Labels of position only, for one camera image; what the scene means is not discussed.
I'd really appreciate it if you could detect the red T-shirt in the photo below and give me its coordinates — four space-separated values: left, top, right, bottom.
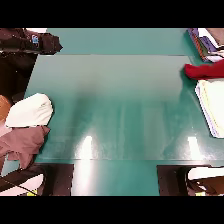
183 59 224 81

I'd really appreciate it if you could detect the white garment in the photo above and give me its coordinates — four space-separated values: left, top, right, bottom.
4 92 55 130

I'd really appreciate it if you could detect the mauve garment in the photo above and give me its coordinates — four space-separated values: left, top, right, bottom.
0 125 51 175

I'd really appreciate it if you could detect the cream folded garment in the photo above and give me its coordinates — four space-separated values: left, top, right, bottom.
194 78 224 140

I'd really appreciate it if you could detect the orange-brown garment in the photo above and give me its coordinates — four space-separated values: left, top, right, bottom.
0 94 13 123

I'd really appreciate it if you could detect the heap of clothes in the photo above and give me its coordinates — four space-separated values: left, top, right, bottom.
186 28 224 65

